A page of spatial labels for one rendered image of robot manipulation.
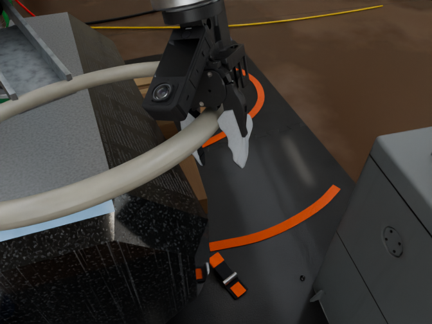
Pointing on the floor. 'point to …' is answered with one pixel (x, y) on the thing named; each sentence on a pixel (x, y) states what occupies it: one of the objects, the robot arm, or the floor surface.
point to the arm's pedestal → (384, 239)
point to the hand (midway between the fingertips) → (218, 161)
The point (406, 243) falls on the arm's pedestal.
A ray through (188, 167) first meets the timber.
